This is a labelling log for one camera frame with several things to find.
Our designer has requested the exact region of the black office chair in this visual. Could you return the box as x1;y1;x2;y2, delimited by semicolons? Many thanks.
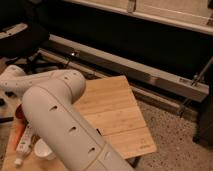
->
0;0;49;58

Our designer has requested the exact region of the white ceramic bowl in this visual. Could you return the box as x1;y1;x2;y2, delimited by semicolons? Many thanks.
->
34;139;56;160

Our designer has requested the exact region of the metal rail beam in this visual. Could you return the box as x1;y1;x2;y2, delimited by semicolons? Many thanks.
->
41;34;209;102

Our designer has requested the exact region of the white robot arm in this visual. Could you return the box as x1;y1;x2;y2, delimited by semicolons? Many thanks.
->
0;65;134;171

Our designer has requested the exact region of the metal rod right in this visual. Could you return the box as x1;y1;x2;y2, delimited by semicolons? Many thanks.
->
177;56;213;117

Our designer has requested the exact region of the bamboo wooden board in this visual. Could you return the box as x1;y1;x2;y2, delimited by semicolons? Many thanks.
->
1;76;157;171

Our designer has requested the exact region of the orange red object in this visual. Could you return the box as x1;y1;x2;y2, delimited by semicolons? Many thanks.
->
12;105;27;149

